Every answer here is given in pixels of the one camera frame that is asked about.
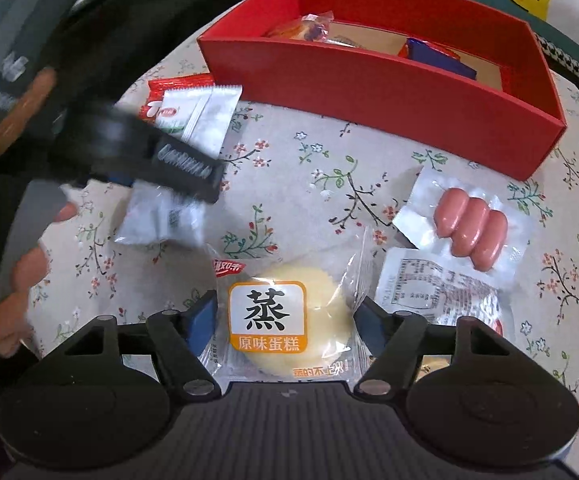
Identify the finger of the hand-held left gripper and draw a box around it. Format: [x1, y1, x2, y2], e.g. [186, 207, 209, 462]
[84, 169, 138, 188]

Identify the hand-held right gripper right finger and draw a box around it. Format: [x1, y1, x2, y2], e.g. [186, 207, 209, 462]
[354, 296, 507, 396]

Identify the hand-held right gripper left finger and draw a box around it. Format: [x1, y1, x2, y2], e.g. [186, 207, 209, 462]
[64, 292, 220, 397]

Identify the small white snack packet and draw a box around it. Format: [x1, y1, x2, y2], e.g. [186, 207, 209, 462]
[114, 182, 208, 248]

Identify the pale steamed cake packet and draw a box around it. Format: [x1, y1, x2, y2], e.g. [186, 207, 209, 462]
[200, 226, 385, 395]

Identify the long red snack packet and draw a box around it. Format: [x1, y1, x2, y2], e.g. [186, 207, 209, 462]
[140, 74, 215, 123]

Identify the silver printed snack packet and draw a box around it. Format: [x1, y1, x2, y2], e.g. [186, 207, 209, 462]
[373, 246, 519, 346]

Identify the white packet with green label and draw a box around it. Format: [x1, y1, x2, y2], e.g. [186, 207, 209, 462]
[157, 85, 244, 161]

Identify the vacuum pack of three sausages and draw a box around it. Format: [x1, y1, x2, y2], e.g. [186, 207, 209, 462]
[392, 165, 537, 291]

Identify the round orange cake packet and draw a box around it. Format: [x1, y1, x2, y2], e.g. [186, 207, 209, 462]
[264, 12, 335, 43]

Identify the red cardboard box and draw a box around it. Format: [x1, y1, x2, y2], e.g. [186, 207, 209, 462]
[197, 0, 567, 181]

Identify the blue snack packet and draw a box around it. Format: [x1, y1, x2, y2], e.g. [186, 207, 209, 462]
[404, 37, 477, 79]

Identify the person's left hand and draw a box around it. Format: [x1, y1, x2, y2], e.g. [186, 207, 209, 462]
[0, 67, 78, 358]

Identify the floral tablecloth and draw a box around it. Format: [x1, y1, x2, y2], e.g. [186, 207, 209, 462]
[17, 0, 579, 441]

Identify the grey top coffee table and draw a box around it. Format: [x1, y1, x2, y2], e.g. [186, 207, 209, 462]
[0, 0, 250, 161]

